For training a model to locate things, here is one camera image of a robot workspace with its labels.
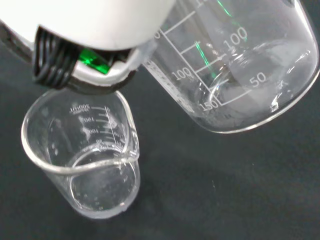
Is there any black bench cloth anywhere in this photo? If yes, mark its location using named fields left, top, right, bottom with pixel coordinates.
left=0, top=0, right=320, bottom=240

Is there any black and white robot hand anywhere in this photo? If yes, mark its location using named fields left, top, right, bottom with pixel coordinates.
left=0, top=0, right=181, bottom=96

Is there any small clear plastic beaker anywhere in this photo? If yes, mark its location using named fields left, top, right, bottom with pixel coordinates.
left=20, top=87, right=141, bottom=220

